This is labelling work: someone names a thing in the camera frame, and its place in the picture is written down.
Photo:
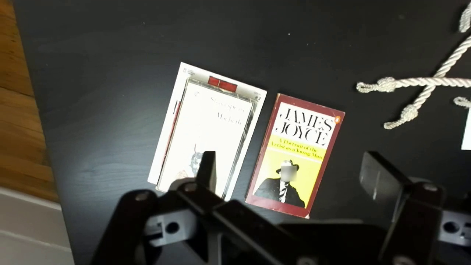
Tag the white book with photo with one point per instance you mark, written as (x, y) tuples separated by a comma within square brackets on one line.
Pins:
[(467, 128)]

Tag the James Joyce paperback book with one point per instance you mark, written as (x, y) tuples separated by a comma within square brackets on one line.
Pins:
[(295, 157)]

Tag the Boxcar Children paperback book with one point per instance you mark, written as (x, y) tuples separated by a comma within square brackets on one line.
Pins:
[(223, 85)]

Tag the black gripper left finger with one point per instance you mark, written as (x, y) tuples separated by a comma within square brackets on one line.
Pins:
[(215, 231)]

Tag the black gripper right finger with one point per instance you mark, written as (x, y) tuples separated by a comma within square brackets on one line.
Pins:
[(417, 226)]

